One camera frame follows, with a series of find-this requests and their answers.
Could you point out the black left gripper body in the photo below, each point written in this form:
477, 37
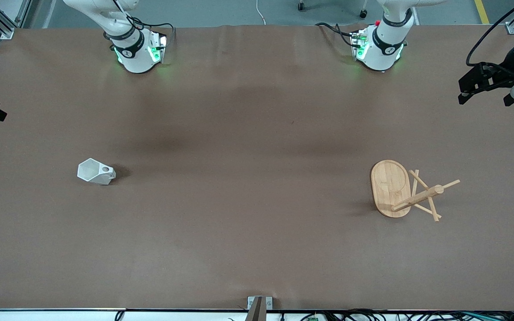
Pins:
503, 72

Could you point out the white faceted cup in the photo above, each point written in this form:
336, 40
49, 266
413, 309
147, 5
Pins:
94, 171

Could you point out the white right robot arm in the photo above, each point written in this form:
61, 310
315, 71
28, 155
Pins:
134, 58

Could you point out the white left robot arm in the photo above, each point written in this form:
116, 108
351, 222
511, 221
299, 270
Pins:
386, 49

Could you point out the wooden cup rack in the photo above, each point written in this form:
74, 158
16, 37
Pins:
391, 187

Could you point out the yellow floor tape strip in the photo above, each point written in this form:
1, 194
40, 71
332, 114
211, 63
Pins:
482, 12

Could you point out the black chair caster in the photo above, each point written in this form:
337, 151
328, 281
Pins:
363, 14
300, 6

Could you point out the brown table cover sheet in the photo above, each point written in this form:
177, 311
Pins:
257, 223

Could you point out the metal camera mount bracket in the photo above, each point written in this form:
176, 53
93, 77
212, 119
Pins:
257, 305

